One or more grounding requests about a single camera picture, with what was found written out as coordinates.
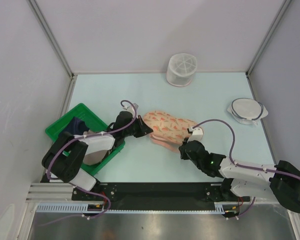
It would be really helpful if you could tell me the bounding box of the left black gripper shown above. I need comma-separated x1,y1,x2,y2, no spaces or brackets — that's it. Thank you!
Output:
122,114,152,138

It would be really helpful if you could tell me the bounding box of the pink tulip mesh laundry bag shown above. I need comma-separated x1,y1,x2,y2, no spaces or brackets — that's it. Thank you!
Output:
142,110,197,153

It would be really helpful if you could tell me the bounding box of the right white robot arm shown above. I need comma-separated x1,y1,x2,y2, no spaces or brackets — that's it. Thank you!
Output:
178,140,300,214

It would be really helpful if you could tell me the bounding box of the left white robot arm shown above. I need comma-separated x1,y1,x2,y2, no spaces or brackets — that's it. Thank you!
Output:
41,111,153,200

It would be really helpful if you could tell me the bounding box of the flat white mesh laundry bag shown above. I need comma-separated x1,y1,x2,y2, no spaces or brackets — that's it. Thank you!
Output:
227,98,269,125

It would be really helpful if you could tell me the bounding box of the white cylindrical mesh laundry bag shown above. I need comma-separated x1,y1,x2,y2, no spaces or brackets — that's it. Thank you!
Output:
166,53,198,87

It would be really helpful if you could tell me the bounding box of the green plastic tray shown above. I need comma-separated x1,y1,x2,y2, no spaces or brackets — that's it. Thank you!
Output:
45,103,125,176

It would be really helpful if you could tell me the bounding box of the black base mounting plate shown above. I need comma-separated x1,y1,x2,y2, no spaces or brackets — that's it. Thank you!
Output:
71,181,251,211

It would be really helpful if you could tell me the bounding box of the beige cloth in tray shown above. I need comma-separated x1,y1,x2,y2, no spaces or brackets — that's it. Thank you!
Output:
83,135,115,166

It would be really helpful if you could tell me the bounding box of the navy garment in tray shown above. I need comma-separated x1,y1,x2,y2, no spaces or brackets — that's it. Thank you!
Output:
60,117,89,135

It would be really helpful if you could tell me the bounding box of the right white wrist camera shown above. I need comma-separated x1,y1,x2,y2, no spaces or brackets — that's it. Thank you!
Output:
187,126,204,142

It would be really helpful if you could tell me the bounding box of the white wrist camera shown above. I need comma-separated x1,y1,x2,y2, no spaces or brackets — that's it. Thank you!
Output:
187,126,204,142
122,103,139,115

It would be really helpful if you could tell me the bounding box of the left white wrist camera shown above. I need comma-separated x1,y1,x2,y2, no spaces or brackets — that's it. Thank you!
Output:
122,103,139,115

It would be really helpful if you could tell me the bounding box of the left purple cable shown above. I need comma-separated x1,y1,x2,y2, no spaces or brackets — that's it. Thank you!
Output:
46,100,138,221

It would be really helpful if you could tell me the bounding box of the white slotted cable duct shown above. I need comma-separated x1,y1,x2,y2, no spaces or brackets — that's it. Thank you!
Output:
36,202,239,215

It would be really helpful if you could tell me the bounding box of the aluminium frame rail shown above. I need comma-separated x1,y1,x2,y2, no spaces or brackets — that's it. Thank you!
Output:
24,181,298,204

